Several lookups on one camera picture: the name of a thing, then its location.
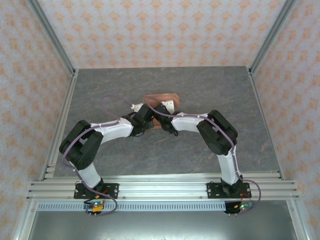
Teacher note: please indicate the aluminium side rail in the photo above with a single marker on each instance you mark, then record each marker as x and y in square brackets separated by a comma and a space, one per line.
[259, 100]
[71, 87]

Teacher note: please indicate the aluminium frame post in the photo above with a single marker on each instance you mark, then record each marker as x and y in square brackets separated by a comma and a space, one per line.
[50, 37]
[272, 37]

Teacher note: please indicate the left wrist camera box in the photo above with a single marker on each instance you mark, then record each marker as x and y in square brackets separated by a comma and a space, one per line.
[137, 107]

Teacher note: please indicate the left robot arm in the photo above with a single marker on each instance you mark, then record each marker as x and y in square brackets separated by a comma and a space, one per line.
[112, 131]

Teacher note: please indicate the aluminium mounting rail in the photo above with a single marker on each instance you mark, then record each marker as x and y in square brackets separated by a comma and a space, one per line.
[162, 187]

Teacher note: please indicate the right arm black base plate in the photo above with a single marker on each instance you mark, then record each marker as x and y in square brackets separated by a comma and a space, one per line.
[212, 190]

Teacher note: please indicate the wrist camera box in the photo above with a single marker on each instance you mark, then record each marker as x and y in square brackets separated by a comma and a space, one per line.
[168, 105]
[137, 107]

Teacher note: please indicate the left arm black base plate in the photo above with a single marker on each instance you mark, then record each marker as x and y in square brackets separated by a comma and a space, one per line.
[112, 187]

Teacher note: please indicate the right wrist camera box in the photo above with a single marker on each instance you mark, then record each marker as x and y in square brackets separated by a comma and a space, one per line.
[168, 105]

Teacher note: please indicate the salmon paper box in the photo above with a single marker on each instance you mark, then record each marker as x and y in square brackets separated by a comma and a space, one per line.
[160, 96]

